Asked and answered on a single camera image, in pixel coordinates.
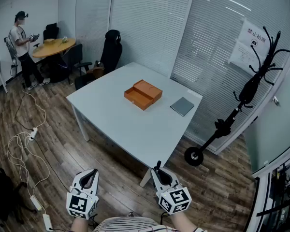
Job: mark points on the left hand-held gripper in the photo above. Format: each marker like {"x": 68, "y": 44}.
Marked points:
{"x": 82, "y": 203}

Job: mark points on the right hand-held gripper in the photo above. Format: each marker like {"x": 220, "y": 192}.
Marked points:
{"x": 175, "y": 199}

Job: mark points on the grey notebook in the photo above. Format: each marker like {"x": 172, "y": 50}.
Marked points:
{"x": 182, "y": 106}

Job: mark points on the orange wooden box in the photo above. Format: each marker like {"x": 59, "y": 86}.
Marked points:
{"x": 145, "y": 93}

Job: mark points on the person's left forearm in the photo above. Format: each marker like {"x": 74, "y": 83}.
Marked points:
{"x": 78, "y": 225}

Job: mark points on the person's right forearm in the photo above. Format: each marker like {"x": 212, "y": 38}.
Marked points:
{"x": 183, "y": 222}

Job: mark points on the black high-back office chair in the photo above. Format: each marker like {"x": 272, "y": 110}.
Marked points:
{"x": 112, "y": 52}

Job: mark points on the white table leg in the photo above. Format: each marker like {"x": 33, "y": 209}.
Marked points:
{"x": 81, "y": 123}
{"x": 146, "y": 178}

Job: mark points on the white power strip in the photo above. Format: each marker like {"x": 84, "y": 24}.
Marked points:
{"x": 33, "y": 134}
{"x": 47, "y": 222}
{"x": 35, "y": 202}

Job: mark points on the person's striped shirt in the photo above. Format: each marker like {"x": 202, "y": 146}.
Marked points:
{"x": 130, "y": 225}

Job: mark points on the brown bag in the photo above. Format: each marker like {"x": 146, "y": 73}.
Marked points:
{"x": 96, "y": 70}

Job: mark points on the black metal shelf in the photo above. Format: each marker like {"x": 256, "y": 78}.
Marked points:
{"x": 278, "y": 197}

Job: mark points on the black coat rack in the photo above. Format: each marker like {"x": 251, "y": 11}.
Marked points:
{"x": 250, "y": 86}

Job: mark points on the grey chair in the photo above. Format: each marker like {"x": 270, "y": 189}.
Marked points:
{"x": 73, "y": 55}

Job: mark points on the round wooden table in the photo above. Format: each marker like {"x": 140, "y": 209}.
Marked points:
{"x": 54, "y": 48}

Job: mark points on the black chair with headrest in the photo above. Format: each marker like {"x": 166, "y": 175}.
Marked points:
{"x": 50, "y": 31}

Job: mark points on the white paper sign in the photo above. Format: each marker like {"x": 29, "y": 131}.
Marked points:
{"x": 249, "y": 42}

